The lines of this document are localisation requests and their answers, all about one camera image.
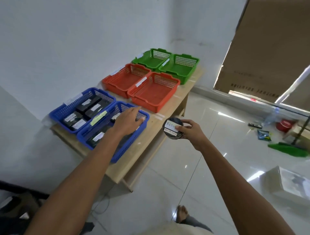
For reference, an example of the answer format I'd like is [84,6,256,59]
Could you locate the small brown cardboard box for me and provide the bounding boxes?
[283,121,310,146]

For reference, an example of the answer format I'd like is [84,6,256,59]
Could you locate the person's right forearm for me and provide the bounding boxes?
[197,142,296,235]

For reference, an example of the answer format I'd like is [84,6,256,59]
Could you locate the clear plastic water bottle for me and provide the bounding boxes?
[263,107,280,126]

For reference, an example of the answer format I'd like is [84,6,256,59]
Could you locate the person's white shirt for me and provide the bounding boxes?
[142,222,214,235]

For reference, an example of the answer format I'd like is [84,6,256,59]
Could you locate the person's foot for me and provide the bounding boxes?
[176,205,189,224]

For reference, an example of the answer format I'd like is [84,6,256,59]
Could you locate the person's left hand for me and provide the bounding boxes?
[112,107,147,143]

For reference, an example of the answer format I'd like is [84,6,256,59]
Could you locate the light wooden table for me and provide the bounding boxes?
[50,65,204,193]

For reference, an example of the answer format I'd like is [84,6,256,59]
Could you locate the person's right hand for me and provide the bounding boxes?
[174,119,208,152]

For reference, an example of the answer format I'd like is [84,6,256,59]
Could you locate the large brown cardboard box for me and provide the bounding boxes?
[214,0,310,112]

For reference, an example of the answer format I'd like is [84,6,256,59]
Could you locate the person's grey trouser leg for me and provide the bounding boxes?
[182,216,214,233]

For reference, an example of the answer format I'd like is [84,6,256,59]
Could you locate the red plastic basket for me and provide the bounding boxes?
[127,72,181,113]
[102,63,152,99]

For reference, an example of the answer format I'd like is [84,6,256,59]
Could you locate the red round container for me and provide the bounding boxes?
[276,119,296,133]

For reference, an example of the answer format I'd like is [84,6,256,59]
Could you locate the black chair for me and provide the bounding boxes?
[0,180,50,235]

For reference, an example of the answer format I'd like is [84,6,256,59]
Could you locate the green plastic basket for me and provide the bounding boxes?
[132,48,172,72]
[158,53,200,85]

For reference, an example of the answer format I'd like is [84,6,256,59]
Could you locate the blue plastic basket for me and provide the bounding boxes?
[49,87,117,134]
[77,101,150,163]

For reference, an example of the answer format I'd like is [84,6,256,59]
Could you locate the white foam box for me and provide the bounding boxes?
[265,166,310,207]

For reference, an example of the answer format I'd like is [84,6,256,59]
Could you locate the green broom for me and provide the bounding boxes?
[267,116,310,158]

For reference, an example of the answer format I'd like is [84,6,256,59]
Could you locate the black round container white label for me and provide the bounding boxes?
[164,117,184,140]

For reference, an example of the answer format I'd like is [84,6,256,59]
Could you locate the person's left forearm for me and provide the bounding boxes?
[24,128,132,235]

